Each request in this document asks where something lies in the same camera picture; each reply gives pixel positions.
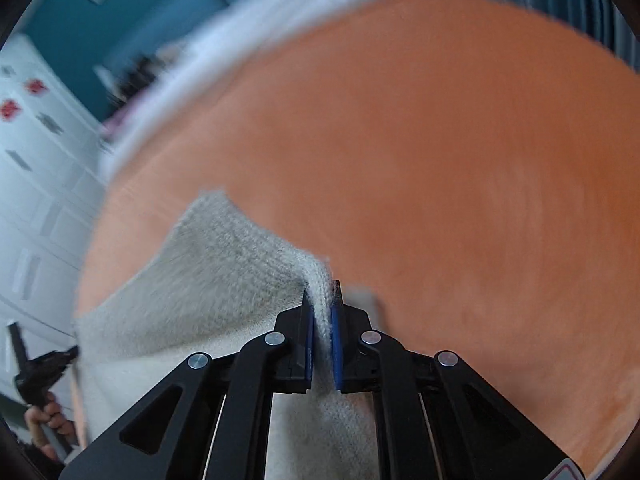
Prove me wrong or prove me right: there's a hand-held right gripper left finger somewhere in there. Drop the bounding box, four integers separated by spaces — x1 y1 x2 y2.
59 287 317 480

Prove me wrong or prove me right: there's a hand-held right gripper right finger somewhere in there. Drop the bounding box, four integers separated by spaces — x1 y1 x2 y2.
327 280 586 480

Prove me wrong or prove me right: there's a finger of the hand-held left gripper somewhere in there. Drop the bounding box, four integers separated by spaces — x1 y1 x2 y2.
49 344 81 370

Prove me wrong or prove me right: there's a grey knit sweater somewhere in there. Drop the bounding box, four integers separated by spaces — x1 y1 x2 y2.
74 190 382 480

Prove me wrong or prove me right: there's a pile of dark clothes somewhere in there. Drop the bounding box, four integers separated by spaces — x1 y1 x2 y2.
97 52 171 136

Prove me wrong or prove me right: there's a person's left hand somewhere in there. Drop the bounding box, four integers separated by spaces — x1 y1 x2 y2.
22 392 78 461

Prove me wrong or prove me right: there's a white wardrobe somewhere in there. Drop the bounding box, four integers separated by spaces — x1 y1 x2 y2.
0 32 108 341

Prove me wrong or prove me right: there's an orange plush blanket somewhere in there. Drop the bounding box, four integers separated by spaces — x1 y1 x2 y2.
72 0 640 480

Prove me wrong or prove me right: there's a white duvet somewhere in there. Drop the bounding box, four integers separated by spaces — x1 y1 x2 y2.
97 0 441 186

